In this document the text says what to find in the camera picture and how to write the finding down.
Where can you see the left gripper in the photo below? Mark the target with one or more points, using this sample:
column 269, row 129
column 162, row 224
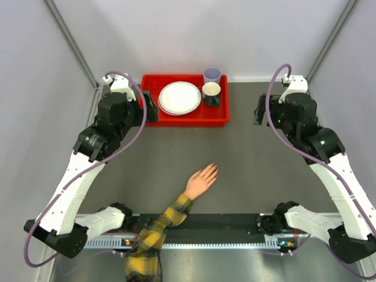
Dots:
column 151, row 108

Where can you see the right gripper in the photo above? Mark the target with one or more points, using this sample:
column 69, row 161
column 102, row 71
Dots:
column 259, row 110

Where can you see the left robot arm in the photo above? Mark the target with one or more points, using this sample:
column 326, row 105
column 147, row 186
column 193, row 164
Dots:
column 58, row 225

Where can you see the yellow plaid sleeve forearm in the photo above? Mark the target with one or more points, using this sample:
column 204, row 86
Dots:
column 144, row 264

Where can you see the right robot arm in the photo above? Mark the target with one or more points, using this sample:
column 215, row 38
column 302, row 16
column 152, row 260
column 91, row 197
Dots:
column 352, row 237

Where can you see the mannequin hand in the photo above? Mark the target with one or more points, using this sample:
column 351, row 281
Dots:
column 200, row 181

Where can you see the white paper plates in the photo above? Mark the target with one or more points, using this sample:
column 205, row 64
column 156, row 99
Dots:
column 179, row 98

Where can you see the red plastic tray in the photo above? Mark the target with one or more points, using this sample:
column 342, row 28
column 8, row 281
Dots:
column 203, row 116

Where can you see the dark green mug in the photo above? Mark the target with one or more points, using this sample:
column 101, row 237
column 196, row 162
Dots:
column 210, row 92

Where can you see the lavender plastic cup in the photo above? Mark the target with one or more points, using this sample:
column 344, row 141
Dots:
column 212, row 75

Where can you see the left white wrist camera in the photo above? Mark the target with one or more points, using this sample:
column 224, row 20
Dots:
column 120, row 84

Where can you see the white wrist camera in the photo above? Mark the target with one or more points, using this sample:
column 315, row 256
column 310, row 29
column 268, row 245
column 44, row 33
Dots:
column 120, row 84
column 293, row 84

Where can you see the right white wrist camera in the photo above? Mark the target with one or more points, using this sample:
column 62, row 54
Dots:
column 293, row 84

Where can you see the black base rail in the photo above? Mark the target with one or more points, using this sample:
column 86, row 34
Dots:
column 233, row 221

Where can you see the slotted cable duct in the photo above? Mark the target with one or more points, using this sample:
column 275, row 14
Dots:
column 118, row 243

